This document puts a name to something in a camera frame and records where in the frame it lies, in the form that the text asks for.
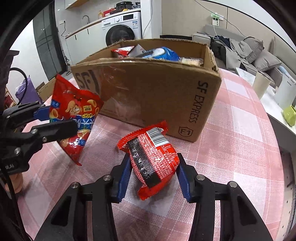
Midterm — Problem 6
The grey sofa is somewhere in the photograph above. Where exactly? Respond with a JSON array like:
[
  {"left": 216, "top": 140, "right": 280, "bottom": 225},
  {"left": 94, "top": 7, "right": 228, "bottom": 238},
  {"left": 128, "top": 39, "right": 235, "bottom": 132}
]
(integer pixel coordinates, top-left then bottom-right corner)
[{"left": 192, "top": 25, "right": 295, "bottom": 87}]

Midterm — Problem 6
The white marble coffee table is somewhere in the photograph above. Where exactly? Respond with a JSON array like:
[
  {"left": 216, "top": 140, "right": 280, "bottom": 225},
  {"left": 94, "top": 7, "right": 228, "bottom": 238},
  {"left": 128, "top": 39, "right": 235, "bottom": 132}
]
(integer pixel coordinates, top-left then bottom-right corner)
[{"left": 235, "top": 68, "right": 296, "bottom": 136}]

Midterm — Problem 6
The cardboard box on floor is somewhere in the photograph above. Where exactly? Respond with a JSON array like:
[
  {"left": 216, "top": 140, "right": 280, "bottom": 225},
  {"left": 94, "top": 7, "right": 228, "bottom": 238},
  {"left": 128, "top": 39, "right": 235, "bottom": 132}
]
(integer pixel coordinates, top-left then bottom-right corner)
[{"left": 36, "top": 77, "right": 56, "bottom": 102}]

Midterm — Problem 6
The white washing machine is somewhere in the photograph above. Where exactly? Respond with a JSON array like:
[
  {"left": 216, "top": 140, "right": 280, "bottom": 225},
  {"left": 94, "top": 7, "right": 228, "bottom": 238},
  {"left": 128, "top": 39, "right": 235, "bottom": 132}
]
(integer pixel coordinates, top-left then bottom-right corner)
[{"left": 101, "top": 11, "right": 142, "bottom": 46}]

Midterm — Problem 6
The black cable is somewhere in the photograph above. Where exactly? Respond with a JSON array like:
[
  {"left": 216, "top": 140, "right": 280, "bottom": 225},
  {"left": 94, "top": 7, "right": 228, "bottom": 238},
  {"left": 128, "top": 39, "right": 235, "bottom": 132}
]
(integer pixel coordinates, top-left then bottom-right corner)
[{"left": 9, "top": 67, "right": 30, "bottom": 106}]

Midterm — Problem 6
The person's left hand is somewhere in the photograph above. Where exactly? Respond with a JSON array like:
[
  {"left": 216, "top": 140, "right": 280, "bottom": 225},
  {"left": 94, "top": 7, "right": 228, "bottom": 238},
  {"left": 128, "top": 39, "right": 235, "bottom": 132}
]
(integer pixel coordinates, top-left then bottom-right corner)
[{"left": 10, "top": 173, "right": 23, "bottom": 193}]

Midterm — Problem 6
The wall socket with green plug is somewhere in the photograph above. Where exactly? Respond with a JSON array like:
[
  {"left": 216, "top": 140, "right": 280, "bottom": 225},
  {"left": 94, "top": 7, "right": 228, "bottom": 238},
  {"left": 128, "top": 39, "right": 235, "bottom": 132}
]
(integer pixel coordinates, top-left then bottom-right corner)
[{"left": 211, "top": 13, "right": 224, "bottom": 27}]

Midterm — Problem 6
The black glass door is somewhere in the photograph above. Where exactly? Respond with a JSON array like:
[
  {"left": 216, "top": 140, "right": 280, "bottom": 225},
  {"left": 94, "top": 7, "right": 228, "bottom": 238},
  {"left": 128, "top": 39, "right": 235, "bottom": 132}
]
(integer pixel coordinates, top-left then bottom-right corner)
[{"left": 33, "top": 2, "right": 67, "bottom": 80}]

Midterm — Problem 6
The white electric kettle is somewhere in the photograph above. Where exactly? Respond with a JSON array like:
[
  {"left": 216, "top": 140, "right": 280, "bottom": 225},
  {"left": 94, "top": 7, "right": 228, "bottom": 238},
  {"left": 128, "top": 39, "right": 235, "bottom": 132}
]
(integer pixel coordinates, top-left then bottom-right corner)
[{"left": 274, "top": 74, "right": 296, "bottom": 109}]

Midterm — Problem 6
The clear wafer biscuit pack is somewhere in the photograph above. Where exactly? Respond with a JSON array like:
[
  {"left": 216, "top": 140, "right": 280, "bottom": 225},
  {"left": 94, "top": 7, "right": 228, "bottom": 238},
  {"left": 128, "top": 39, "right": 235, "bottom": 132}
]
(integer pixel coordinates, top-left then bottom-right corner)
[{"left": 179, "top": 57, "right": 204, "bottom": 67}]

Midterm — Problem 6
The white red rice snack bag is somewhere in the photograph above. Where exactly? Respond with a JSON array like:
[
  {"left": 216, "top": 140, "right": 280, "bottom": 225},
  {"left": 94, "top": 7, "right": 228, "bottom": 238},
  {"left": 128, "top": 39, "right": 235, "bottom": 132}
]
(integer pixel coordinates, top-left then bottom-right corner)
[{"left": 111, "top": 44, "right": 146, "bottom": 58}]

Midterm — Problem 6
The beige tumbler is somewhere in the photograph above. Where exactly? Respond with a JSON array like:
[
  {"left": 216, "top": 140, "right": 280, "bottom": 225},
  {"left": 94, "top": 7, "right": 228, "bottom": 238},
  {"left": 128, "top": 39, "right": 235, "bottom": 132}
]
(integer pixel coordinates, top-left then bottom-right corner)
[{"left": 252, "top": 71, "right": 271, "bottom": 99}]

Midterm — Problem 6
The pink plaid tablecloth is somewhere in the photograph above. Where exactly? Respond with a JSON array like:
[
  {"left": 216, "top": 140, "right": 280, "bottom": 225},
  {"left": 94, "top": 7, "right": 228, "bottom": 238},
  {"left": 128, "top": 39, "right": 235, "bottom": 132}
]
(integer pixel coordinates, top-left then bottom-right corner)
[{"left": 18, "top": 70, "right": 284, "bottom": 240}]

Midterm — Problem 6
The green ceramic mug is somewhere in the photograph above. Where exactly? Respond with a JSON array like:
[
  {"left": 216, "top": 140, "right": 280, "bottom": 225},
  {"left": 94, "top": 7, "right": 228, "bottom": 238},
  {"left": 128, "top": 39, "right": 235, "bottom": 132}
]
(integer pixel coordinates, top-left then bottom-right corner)
[{"left": 282, "top": 105, "right": 296, "bottom": 127}]

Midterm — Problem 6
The purple bag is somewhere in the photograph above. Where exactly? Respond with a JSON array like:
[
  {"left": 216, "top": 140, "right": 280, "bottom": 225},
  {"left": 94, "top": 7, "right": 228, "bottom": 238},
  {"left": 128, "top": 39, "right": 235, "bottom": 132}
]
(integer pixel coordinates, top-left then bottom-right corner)
[{"left": 15, "top": 77, "right": 42, "bottom": 104}]

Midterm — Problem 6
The black white patterned pet bed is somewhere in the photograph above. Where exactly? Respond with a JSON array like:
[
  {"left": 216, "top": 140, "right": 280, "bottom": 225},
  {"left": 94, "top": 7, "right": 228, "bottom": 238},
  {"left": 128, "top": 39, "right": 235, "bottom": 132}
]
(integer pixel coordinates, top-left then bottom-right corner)
[{"left": 159, "top": 35, "right": 192, "bottom": 41}]

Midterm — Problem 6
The red triangular chip bag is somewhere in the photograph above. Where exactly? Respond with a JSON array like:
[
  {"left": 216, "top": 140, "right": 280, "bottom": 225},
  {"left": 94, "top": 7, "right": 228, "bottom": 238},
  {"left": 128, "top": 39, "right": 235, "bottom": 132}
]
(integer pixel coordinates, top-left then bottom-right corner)
[{"left": 49, "top": 74, "right": 104, "bottom": 166}]

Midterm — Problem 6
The blue Oreo pack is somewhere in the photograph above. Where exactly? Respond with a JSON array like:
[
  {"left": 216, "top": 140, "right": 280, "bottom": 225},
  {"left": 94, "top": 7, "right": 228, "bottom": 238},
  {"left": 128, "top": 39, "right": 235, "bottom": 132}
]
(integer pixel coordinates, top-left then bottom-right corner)
[{"left": 137, "top": 47, "right": 180, "bottom": 61}]

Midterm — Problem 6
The red barcode snack pack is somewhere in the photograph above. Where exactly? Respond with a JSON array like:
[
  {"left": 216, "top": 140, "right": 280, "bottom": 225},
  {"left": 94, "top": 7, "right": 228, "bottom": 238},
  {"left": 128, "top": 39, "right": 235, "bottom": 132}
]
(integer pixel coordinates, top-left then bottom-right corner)
[{"left": 117, "top": 120, "right": 180, "bottom": 200}]

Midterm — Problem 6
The grey pillow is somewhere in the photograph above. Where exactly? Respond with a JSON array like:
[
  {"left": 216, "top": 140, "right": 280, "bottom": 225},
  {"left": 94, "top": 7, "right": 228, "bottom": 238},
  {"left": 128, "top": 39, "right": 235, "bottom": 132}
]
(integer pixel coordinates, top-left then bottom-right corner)
[
  {"left": 252, "top": 49, "right": 282, "bottom": 72},
  {"left": 243, "top": 37, "right": 264, "bottom": 63}
]

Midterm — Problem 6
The grey jacket on sofa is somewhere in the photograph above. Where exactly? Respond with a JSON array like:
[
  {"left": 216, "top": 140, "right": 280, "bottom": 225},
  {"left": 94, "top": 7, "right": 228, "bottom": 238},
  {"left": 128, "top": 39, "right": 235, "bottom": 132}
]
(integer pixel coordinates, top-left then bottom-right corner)
[{"left": 210, "top": 36, "right": 252, "bottom": 72}]

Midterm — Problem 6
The black pressure cooker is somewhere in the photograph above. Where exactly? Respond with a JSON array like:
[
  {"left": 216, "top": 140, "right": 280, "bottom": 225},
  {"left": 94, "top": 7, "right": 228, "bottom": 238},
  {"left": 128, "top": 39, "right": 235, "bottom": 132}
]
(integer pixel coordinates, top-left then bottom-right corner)
[{"left": 116, "top": 1, "right": 133, "bottom": 12}]

